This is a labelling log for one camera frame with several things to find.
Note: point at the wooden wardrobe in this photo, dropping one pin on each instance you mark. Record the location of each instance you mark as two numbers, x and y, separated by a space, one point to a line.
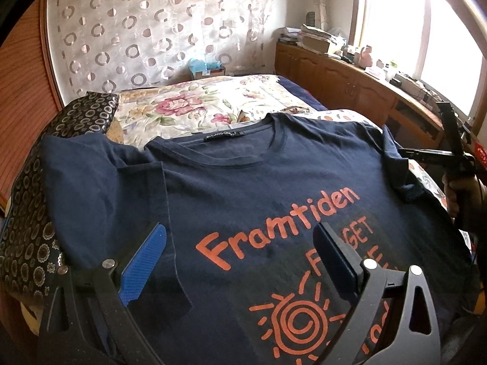
23 95

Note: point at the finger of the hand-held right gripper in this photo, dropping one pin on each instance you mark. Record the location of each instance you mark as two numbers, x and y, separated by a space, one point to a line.
452 129
433 154

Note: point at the sheer curtain with circles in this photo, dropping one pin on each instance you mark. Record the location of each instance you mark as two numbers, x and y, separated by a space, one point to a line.
159 26

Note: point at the navy t-shirt with orange print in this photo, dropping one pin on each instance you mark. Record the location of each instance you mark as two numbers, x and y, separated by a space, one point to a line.
266 182

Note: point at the floral quilt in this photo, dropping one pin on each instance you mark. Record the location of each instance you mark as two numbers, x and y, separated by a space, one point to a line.
198 102

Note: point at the wooden cabinet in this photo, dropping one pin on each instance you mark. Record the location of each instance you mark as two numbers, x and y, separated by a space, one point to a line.
342 80

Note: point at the window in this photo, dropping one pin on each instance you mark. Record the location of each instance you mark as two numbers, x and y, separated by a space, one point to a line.
426 22

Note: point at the orange fruit print bedsheet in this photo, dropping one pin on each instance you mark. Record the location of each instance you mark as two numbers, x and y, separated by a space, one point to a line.
342 116

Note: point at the navy bed sheet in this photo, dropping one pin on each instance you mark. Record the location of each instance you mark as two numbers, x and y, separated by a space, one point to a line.
302 93

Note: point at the stack of books and papers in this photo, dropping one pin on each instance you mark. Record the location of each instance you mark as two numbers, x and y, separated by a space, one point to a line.
315 40

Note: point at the cardboard box with blue stuffing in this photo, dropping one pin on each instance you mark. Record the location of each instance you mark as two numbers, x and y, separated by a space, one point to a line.
207 70

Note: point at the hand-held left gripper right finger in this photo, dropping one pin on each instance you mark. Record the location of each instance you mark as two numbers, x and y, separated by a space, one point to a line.
336 262

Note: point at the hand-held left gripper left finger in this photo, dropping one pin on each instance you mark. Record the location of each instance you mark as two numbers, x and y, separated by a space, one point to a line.
142 266

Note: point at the person's right hand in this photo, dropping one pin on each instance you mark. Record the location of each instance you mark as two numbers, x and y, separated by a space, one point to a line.
473 205

